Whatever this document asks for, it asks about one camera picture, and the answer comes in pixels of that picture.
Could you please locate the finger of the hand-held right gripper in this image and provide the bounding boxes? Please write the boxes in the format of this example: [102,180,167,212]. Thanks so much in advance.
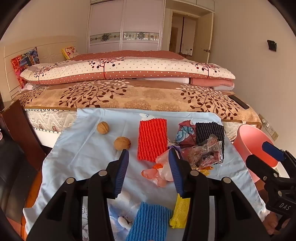
[245,155,281,184]
[262,141,296,166]

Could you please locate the yellow flower pillow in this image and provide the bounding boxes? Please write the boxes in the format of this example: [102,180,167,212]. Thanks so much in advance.
[61,46,79,60]

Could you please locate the walnut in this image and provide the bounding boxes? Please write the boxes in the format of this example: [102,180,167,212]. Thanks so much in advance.
[97,121,110,134]
[114,137,131,151]

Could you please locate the white overhead cabinets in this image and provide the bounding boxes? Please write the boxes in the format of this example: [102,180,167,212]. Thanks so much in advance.
[165,0,215,16]

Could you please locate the purple cloth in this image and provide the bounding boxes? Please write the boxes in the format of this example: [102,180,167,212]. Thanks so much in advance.
[168,142,183,158]

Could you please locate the black phone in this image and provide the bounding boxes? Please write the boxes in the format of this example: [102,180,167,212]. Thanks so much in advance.
[229,95,250,110]

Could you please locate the brown wooden nightstand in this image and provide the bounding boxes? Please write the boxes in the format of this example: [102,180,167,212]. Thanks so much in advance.
[0,100,47,163]

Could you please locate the white folded sheet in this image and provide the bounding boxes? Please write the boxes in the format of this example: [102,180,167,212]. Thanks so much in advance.
[136,76,190,84]

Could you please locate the black foam net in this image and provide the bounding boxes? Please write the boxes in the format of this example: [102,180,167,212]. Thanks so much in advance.
[195,122,225,153]

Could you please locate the white sliding door wardrobe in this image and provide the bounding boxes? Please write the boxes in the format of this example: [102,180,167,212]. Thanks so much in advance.
[87,0,166,54]

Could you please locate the blue foam net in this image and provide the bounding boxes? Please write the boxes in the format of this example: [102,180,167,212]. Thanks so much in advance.
[125,202,173,241]

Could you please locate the person's right hand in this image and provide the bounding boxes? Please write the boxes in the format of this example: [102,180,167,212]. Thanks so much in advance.
[262,213,289,235]

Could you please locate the cream headboard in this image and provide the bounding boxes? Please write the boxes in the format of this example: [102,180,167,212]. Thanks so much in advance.
[0,35,77,102]

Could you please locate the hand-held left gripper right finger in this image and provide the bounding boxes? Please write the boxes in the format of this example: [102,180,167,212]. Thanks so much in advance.
[168,148,271,241]

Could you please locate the clear red printed wrapper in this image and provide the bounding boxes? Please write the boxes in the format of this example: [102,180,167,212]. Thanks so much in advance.
[180,134,224,168]

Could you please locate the crumpled red printed paper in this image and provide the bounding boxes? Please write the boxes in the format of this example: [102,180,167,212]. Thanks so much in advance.
[174,120,197,149]

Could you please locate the colourful printed pillow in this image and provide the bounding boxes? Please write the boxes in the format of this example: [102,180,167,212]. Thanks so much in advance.
[10,47,40,88]

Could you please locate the beige wall socket row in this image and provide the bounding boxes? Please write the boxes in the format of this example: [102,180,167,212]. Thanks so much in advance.
[258,113,279,141]

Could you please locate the dotted tree print quilt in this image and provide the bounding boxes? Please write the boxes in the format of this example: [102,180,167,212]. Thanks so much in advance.
[20,50,236,86]

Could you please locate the black leather chair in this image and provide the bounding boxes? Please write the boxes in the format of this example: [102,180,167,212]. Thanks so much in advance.
[0,134,38,220]

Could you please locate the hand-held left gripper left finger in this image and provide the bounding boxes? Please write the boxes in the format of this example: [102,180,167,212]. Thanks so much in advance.
[26,149,129,241]

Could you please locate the light blue cloth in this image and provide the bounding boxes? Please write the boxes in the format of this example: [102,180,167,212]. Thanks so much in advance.
[23,108,266,241]

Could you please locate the orange white plastic bag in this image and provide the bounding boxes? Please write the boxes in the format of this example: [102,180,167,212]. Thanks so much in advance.
[142,148,183,188]

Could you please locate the yellow foam net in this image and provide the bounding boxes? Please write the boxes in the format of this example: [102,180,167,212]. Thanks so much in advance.
[169,193,190,229]

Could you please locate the cream room door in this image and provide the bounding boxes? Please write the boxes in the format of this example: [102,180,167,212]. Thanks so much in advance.
[196,13,214,64]

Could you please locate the pink plastic bucket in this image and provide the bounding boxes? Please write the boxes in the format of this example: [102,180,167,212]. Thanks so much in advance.
[232,125,281,183]

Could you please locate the brown leaf print blanket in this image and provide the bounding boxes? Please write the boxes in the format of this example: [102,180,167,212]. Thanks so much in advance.
[17,80,262,123]

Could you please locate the red foam net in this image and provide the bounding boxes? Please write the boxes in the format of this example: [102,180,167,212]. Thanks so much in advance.
[137,118,168,162]

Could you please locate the pink folded blanket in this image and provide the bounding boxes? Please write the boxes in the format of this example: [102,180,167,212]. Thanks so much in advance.
[190,77,234,91]

